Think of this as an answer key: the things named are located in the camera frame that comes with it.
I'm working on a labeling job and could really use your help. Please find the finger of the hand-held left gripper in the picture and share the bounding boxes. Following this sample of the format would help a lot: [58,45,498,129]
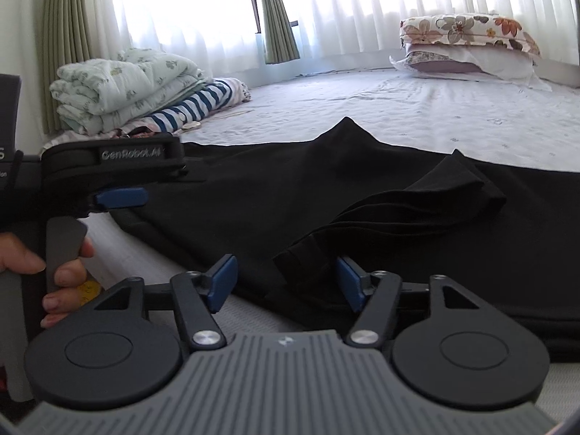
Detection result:
[89,187,150,215]

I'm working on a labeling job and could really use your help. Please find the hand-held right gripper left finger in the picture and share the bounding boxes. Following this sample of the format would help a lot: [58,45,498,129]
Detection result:
[94,254,239,352]

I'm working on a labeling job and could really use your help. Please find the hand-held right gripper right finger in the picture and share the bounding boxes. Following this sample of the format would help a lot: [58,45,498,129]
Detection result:
[336,255,488,352]

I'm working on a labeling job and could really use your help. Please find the black pants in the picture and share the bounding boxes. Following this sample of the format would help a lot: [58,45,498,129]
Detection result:
[110,117,580,364]

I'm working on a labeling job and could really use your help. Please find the person's left hand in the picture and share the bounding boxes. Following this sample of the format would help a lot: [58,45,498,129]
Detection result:
[0,232,96,330]

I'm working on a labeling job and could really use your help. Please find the folded pale green quilt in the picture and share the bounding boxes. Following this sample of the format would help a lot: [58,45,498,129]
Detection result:
[49,47,213,136]

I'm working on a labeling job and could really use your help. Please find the blue white striped cloth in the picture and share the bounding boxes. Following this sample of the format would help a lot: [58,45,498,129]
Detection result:
[149,79,235,133]

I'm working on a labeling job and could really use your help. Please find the green curtain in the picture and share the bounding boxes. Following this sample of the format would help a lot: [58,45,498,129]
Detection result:
[38,0,108,136]
[257,0,301,65]

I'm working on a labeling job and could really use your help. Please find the white floral cloth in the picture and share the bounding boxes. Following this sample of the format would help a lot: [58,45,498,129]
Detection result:
[225,77,253,104]

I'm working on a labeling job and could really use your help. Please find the bed with white sheet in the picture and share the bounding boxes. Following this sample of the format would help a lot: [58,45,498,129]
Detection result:
[40,64,580,418]

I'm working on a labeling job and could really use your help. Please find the white and mauve pillow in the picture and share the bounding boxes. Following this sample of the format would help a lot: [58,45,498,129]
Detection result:
[390,43,552,92]

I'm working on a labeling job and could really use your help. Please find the white sheer curtain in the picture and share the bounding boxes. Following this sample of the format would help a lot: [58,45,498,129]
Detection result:
[88,0,580,79]

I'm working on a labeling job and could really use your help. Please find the floral pillow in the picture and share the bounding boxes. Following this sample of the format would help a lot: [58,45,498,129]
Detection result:
[399,13,542,58]

